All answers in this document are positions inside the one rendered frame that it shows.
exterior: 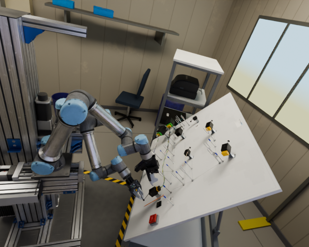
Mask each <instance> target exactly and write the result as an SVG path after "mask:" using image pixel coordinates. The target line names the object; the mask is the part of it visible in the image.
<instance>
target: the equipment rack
mask: <svg viewBox="0 0 309 247"><path fill-rule="evenodd" d="M173 61H174V62H173V66H172V69H171V73H170V76H169V80H168V83H167V87H166V90H165V94H164V98H163V101H162V105H161V108H160V112H159V115H158V118H157V122H156V126H155V129H154V133H153V137H152V140H154V139H155V136H156V134H157V130H158V129H159V128H160V126H162V125H165V124H161V123H160V119H161V116H162V112H163V109H164V105H165V102H166V100H171V101H174V102H178V103H181V104H185V105H188V106H192V107H194V109H195V108H196V109H197V108H199V109H204V108H206V107H207V106H208V105H209V103H210V101H211V98H212V96H213V94H214V92H215V89H216V87H217V85H218V82H219V80H220V78H221V76H222V74H224V72H223V70H222V68H221V67H220V65H219V63H218V62H217V60H216V59H212V58H209V57H205V56H201V55H198V54H194V53H191V52H187V51H183V50H180V49H177V51H176V53H175V56H174V59H173ZM177 64H178V65H182V66H185V67H189V68H193V69H196V70H199V71H203V72H206V73H207V75H206V78H205V81H204V83H203V86H202V92H201V91H199V90H198V91H197V95H196V98H195V99H189V98H186V97H182V96H178V95H175V94H171V93H169V89H170V85H171V82H172V78H173V75H174V72H175V68H176V65H177ZM210 74H214V75H217V77H216V79H215V81H214V84H213V86H212V88H211V90H210V93H209V95H208V97H207V100H206V96H205V91H204V89H205V87H206V84H207V81H208V79H209V76H210ZM194 109H193V111H196V109H195V110H194ZM193 111H192V114H188V113H186V119H188V118H190V117H191V115H194V114H195V112H194V114H193ZM165 126H166V125H165ZM166 127H167V126H166Z"/></svg>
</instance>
